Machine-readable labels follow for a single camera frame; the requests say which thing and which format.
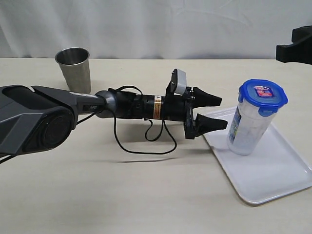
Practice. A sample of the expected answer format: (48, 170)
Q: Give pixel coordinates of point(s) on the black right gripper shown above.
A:
(300, 50)

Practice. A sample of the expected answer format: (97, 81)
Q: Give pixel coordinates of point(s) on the clear tall plastic container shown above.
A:
(247, 128)

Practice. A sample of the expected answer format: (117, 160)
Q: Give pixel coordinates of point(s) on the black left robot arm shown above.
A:
(39, 119)

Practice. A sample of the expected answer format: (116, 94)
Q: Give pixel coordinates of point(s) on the white fabric backdrop curtain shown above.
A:
(150, 29)

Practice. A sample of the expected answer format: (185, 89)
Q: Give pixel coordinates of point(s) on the white rectangular plastic tray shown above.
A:
(273, 170)

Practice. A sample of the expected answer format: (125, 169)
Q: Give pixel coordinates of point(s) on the blue plastic snap lid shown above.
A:
(266, 95)

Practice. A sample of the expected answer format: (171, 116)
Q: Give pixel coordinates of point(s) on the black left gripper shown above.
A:
(180, 108)

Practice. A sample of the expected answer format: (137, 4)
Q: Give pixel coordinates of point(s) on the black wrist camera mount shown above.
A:
(178, 83)

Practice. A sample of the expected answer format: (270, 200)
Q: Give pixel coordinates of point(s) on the stainless steel cup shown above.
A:
(74, 64)

